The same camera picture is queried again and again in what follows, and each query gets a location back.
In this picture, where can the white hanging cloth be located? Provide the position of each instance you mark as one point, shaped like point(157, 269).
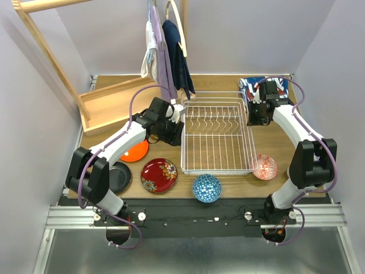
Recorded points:
point(149, 65)

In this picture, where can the white brown metal cup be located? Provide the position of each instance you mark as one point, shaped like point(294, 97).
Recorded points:
point(286, 174)

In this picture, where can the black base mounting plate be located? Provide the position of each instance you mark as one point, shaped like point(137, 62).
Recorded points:
point(171, 218)

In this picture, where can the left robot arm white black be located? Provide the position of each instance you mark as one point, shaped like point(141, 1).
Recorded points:
point(89, 171)

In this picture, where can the lilac hanging cloth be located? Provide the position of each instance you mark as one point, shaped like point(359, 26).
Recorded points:
point(164, 78)

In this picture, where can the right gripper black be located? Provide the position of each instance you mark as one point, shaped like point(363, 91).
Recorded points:
point(252, 121)

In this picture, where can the red white patterned bowl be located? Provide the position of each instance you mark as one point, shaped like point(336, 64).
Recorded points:
point(264, 167)

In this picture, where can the blue patterned bowl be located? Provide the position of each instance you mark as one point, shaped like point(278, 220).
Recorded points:
point(207, 188)

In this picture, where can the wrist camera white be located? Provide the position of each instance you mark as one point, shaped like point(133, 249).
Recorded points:
point(175, 111)
point(257, 97)

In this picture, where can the wooden clothes rack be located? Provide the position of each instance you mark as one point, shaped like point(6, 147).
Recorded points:
point(101, 110)

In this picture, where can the red floral plate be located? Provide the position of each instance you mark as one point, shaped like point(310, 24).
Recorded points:
point(159, 175)

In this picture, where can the navy hanging cloth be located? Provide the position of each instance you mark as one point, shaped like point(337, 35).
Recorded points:
point(180, 72)

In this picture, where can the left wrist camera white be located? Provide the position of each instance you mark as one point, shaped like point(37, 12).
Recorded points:
point(175, 111)

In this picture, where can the orange plate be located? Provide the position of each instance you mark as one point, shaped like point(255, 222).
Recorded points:
point(136, 153)

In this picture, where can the wooden hanger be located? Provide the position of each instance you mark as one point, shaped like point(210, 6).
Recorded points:
point(182, 43)

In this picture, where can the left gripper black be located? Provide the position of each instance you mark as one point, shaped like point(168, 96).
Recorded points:
point(173, 133)

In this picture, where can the white wire dish rack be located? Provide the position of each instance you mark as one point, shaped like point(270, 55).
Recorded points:
point(216, 139)

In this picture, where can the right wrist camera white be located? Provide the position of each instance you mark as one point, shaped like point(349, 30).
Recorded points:
point(257, 97)

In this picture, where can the blue red patterned folded cloth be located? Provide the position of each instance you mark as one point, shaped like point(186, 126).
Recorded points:
point(247, 85)

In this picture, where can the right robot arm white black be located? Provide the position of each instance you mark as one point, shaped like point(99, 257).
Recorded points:
point(313, 167)

